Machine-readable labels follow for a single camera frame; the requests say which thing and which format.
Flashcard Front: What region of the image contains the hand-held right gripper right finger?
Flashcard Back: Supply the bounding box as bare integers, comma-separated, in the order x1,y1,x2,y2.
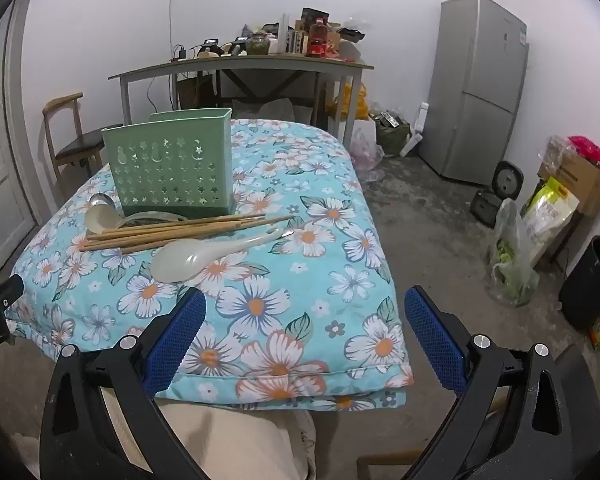
402,285,600,480

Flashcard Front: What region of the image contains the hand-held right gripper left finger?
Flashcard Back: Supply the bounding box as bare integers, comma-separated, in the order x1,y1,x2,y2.
39,287,207,480

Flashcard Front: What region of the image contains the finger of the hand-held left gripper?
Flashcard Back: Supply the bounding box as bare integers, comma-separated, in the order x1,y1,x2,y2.
0,275,26,312

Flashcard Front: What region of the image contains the bundle of wooden chopsticks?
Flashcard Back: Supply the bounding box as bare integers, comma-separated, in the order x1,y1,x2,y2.
78,213,296,254

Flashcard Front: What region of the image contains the green perforated utensil holder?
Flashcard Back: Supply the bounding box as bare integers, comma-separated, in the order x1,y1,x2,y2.
101,107,237,219

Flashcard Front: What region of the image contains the cream cloth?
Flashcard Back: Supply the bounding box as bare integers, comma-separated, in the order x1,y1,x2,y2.
97,392,317,480

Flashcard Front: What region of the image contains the clear bag of vegetables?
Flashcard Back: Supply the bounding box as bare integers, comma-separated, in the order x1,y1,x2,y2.
489,199,541,308

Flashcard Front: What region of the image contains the floral turquoise blanket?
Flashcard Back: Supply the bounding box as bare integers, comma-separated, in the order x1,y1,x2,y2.
5,119,415,411

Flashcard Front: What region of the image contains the white panel door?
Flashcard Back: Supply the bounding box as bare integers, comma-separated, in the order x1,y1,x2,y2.
0,5,37,261

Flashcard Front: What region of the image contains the wooden chair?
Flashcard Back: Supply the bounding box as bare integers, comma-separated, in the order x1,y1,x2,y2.
42,92,126,192

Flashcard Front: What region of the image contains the black rice cooker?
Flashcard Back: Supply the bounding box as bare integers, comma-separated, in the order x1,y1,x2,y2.
470,160,527,228

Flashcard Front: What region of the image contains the black trash bin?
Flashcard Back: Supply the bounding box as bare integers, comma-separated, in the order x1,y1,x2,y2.
559,235,600,332

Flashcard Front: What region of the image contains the yellow green rice sack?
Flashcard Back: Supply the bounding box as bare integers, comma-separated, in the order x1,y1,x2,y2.
522,176,581,267

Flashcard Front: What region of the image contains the pink translucent plastic bag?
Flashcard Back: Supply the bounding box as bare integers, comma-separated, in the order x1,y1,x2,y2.
349,127,385,171

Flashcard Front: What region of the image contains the green canvas bag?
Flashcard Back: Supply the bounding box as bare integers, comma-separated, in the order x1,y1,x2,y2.
370,110,413,157

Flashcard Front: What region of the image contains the large cardboard box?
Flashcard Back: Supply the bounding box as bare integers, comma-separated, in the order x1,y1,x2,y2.
537,152,600,217

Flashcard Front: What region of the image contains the pink red plastic bag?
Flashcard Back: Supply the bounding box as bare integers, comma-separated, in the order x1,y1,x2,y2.
567,135,600,183

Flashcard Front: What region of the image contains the yellow plastic bag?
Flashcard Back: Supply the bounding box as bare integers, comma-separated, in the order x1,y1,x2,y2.
327,82,371,122

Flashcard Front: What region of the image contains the small cardboard box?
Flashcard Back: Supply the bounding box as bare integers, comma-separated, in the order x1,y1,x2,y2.
176,75,216,111

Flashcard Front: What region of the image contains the silver refrigerator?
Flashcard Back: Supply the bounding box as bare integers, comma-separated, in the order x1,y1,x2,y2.
419,0,530,184

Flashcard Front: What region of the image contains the white plastic bag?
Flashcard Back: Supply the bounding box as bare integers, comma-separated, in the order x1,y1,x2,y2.
231,98,312,124

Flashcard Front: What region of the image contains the glass jar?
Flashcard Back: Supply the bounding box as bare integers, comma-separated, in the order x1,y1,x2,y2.
245,32,272,56

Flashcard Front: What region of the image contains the red liquid bottle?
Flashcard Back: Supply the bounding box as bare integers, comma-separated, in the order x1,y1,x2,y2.
307,17,331,57

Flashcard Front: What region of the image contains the wooden furniture frame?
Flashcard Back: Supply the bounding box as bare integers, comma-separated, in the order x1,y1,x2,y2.
369,451,422,480

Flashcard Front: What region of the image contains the wall cable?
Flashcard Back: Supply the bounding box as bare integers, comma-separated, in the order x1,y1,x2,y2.
167,0,182,50

